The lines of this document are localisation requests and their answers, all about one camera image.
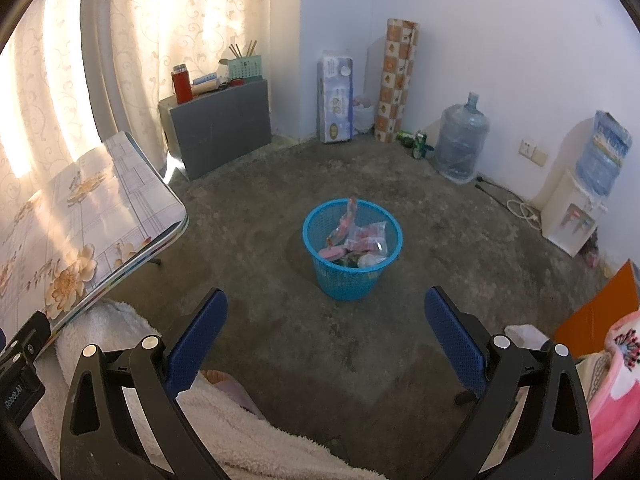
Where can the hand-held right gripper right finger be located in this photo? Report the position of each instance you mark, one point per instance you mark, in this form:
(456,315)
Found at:
(455,345)

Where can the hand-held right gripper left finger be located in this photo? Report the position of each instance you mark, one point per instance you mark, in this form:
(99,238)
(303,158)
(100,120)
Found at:
(197,345)

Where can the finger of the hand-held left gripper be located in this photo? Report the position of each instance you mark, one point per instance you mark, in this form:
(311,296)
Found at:
(37,327)

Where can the blue mesh waste basket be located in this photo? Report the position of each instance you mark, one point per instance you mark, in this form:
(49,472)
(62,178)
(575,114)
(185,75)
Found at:
(345,280)

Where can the clear bag with red print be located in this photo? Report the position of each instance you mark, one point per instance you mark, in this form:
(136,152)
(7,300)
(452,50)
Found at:
(367,237)

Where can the clear red snack wrapper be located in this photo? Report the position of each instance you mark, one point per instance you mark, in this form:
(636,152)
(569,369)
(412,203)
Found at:
(345,222)

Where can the white crumpled paper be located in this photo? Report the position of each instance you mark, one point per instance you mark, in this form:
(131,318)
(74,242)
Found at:
(525,337)

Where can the orange cardboard sheet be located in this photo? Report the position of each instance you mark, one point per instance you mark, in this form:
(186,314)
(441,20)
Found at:
(600,315)

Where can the white water dispenser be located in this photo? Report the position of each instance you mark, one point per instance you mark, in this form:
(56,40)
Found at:
(565,215)

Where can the large clear water jug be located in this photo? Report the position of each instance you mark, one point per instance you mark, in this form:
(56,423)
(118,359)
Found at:
(460,145)

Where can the grey cabinet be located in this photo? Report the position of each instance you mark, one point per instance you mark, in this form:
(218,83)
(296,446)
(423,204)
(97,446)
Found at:
(220,125)

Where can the blue wrapped water jug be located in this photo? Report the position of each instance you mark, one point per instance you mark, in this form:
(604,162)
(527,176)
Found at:
(602,155)

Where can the white plastic bag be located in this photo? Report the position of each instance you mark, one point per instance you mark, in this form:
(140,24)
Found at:
(364,115)

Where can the red thermos bottle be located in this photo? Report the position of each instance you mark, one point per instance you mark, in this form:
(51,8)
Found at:
(182,87)

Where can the blue white packet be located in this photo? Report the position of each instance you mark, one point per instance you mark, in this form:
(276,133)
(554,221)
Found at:
(205,80)

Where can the small red dish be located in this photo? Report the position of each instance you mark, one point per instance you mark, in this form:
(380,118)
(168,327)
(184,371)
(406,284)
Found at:
(236,82)

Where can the cream patterned curtain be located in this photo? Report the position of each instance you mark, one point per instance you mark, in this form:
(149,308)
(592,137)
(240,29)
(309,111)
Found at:
(190,10)
(35,60)

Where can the checkered patterned mat roll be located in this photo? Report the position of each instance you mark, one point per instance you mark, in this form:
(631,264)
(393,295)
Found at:
(397,80)

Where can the pack of tissue rolls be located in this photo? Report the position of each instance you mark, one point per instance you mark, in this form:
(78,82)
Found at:
(336,100)

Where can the green utensil holder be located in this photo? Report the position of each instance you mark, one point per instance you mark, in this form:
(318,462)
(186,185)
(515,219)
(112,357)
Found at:
(246,69)

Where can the wooden chopsticks bundle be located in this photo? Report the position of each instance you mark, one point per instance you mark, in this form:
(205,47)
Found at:
(244,50)

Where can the wall socket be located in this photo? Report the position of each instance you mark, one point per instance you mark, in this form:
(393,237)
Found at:
(532,151)

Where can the grey window frame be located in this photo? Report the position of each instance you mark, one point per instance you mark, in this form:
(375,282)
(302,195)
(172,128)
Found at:
(95,20)

